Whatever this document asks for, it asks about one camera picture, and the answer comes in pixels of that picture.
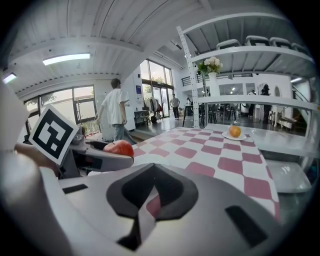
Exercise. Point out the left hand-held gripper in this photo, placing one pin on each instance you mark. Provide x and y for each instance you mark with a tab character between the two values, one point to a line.
53	132

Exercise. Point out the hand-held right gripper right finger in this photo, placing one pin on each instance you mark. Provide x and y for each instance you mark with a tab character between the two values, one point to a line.
212	225

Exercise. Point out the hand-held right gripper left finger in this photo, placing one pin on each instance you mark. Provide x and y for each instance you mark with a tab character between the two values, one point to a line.
100	215

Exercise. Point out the red apple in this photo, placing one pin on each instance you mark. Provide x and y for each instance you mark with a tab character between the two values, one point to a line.
120	148

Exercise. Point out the person's left forearm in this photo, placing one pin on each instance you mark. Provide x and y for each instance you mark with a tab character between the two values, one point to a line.
30	155

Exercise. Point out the small white plate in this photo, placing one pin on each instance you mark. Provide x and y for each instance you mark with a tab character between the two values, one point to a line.
241	138

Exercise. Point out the dark wooden step platform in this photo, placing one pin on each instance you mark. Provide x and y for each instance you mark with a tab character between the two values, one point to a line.
143	135

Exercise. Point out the black round wheel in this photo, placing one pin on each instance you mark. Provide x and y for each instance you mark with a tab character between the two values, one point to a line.
154	119

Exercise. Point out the clothes rack with garments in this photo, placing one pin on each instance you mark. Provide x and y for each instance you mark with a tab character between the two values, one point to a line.
153	105

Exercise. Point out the blue white poster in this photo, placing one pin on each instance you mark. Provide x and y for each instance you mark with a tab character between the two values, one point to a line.
138	92

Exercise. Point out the red white checkered tablecloth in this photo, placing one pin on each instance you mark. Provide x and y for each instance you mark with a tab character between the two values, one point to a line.
200	150

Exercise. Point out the black table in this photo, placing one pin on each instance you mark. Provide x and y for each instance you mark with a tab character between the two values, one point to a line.
191	107

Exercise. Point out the orange fruit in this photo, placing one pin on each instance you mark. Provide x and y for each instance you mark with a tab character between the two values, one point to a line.
235	131

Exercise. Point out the ceiling light bar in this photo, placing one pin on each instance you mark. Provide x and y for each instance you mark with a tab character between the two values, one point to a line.
66	59
9	78

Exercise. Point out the white vase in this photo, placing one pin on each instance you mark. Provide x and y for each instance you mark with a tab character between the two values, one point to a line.
213	85

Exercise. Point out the white metal shelving rack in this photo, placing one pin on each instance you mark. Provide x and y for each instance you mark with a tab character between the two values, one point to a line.
250	99

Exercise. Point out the white flower bouquet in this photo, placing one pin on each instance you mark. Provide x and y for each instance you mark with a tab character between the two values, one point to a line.
211	63

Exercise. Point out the white storage bin black panel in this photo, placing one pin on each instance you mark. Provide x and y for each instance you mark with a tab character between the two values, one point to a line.
228	43
257	40
280	42
298	47

